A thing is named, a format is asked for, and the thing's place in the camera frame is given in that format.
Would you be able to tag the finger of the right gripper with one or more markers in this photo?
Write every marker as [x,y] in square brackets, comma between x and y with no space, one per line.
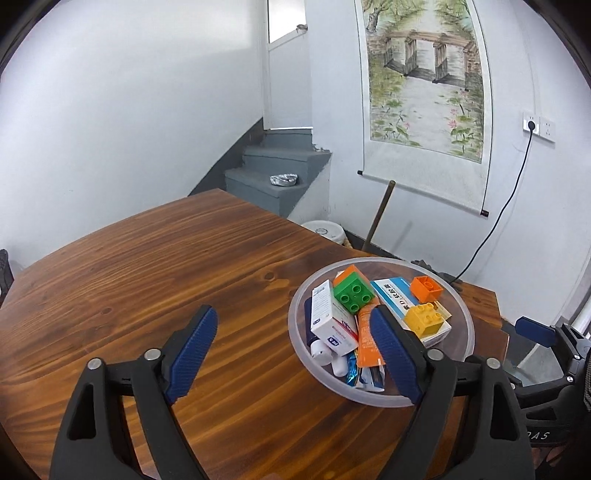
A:
[536,332]

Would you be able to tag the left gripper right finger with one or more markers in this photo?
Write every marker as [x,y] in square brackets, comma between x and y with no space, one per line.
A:
[491,442]

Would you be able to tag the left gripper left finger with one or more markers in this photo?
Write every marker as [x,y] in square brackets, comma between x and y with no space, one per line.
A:
[94,440]

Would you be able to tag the dark blue KOSE bottle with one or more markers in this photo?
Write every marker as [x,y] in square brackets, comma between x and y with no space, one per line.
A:
[320,353]

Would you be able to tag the clear plastic bowl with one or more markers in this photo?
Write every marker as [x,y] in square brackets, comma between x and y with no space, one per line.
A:
[458,345]

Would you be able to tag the yellow toy block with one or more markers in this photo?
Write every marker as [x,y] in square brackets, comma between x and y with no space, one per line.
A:
[424,320]

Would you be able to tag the blue foil sachet pack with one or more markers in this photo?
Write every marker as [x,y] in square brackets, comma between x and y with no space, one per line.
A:
[370,379]

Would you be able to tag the orange carrot toy tube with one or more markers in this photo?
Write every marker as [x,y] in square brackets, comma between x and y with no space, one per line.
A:
[368,354]

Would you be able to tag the blue white medicine box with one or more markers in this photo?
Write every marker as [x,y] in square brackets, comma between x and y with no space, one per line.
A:
[396,294]

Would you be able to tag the white cream tube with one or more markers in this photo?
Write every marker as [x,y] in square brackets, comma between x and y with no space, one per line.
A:
[340,366]

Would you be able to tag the white red medicine box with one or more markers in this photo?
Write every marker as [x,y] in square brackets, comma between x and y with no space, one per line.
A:
[331,322]

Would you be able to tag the green orange toy block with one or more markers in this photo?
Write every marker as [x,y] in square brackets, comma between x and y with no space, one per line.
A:
[352,289]

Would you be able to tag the black metal chair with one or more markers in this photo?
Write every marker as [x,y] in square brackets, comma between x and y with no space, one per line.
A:
[6,275]

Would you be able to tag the white bucket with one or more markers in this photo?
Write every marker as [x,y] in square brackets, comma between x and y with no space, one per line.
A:
[327,229]

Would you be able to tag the wooden stick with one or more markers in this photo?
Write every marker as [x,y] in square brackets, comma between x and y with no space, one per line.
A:
[378,217]

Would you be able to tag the foil tray on stairs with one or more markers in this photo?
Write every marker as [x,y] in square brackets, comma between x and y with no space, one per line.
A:
[284,180]

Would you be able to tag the grey staircase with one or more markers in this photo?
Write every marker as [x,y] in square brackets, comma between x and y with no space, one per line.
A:
[244,170]

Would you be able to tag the hanging scroll painting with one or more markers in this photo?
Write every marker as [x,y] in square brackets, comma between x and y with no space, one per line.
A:
[427,102]

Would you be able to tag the white door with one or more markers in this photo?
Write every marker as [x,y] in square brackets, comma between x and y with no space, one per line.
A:
[287,71]

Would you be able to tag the white wall socket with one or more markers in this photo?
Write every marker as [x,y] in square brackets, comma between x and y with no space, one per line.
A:
[539,126]

